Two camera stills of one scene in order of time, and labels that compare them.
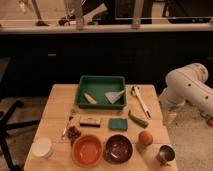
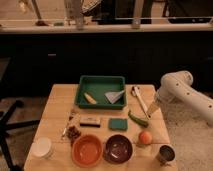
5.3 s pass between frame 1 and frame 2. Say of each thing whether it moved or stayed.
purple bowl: stayed
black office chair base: stayed
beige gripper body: moved
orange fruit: stayed
